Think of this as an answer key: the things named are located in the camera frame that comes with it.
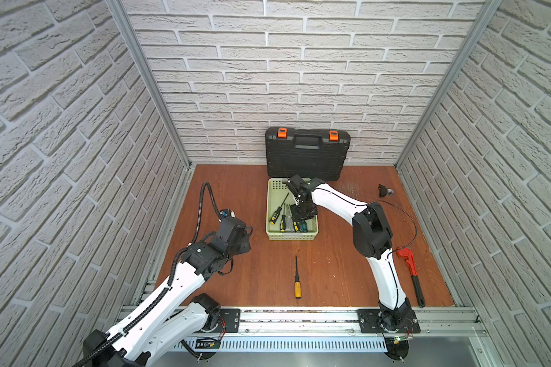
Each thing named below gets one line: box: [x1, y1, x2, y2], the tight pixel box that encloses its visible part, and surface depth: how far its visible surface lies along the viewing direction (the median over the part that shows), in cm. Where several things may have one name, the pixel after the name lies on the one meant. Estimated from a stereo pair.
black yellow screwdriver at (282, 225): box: [279, 203, 287, 233], surface depth 97 cm
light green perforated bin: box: [265, 177, 320, 241], surface depth 98 cm
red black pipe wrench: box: [396, 247, 426, 309], surface depth 85 cm
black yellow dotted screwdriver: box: [269, 191, 291, 225], surface depth 99 cm
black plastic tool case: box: [264, 126, 352, 182], surface depth 97 cm
